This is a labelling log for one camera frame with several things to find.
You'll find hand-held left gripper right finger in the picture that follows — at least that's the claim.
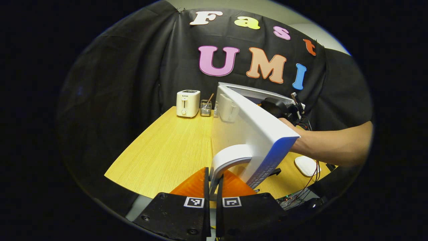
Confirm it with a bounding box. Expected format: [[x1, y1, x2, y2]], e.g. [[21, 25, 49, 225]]
[[216, 169, 294, 240]]

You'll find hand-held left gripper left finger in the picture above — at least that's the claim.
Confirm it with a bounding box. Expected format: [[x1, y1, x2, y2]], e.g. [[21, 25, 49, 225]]
[[132, 167, 212, 241]]

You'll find white microwave oven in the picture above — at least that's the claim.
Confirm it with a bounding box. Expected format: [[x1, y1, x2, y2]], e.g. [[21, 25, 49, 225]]
[[209, 82, 305, 198]]

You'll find white oval plate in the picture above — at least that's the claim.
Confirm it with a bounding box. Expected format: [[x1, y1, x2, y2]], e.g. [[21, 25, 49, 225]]
[[294, 155, 322, 177]]

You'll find clear glass jar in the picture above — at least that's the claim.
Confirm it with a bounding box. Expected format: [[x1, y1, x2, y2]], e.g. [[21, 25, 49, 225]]
[[200, 99, 212, 117]]

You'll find white toaster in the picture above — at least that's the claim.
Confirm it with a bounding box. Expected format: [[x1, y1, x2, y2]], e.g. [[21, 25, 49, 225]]
[[176, 89, 201, 118]]

